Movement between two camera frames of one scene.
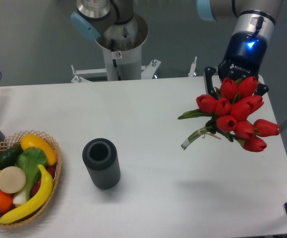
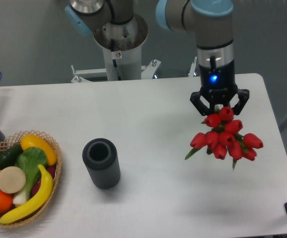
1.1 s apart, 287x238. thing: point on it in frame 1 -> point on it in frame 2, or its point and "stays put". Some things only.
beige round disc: x=11 y=179 stays put
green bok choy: x=29 y=159 stays put
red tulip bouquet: x=231 y=112 -> x=223 y=139
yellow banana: x=35 y=205 stays put
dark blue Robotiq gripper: x=245 y=52 -> x=218 y=87
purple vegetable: x=49 y=170 stays put
